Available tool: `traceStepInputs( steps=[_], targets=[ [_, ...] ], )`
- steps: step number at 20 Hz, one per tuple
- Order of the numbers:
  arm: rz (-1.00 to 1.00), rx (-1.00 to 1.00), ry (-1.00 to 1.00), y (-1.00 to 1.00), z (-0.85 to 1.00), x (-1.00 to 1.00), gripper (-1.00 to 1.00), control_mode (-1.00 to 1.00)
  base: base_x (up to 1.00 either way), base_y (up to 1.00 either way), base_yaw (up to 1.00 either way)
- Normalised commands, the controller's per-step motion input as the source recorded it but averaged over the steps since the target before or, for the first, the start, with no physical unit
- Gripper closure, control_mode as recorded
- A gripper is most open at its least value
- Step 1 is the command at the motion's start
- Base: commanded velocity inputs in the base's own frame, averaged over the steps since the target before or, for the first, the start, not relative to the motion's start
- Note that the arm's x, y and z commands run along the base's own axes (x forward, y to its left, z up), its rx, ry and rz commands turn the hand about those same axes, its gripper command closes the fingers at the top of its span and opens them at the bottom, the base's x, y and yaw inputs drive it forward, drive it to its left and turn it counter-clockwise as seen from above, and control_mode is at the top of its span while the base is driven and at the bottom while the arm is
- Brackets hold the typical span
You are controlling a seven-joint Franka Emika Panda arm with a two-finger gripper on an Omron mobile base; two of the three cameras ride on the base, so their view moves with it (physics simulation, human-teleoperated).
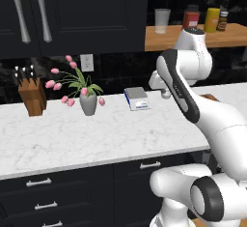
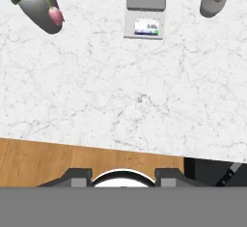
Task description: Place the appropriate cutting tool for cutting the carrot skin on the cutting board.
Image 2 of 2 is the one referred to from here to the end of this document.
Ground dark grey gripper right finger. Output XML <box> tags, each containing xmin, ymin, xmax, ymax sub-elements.
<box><xmin>154</xmin><ymin>167</ymin><xmax>206</xmax><ymax>188</ymax></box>

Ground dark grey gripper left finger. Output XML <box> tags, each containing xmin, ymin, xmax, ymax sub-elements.
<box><xmin>38</xmin><ymin>168</ymin><xmax>94</xmax><ymax>188</ymax></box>

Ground wooden cupboard front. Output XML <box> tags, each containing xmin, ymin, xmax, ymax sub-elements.
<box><xmin>0</xmin><ymin>137</ymin><xmax>185</xmax><ymax>188</ymax></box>

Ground white plate with black rim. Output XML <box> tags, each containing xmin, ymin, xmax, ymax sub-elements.
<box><xmin>92</xmin><ymin>168</ymin><xmax>156</xmax><ymax>188</ymax></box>

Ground dark open drawer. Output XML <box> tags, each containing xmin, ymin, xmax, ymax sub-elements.
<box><xmin>183</xmin><ymin>156</ymin><xmax>247</xmax><ymax>188</ymax></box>

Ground grey kitchen scale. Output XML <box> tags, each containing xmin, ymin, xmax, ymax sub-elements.
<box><xmin>123</xmin><ymin>0</ymin><xmax>168</xmax><ymax>41</ymax></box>

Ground grey plant pot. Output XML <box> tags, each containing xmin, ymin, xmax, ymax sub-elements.
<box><xmin>17</xmin><ymin>0</ymin><xmax>65</xmax><ymax>35</ymax></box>

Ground black-handled knife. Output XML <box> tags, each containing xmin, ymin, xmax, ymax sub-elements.
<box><xmin>215</xmin><ymin>161</ymin><xmax>243</xmax><ymax>187</ymax></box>

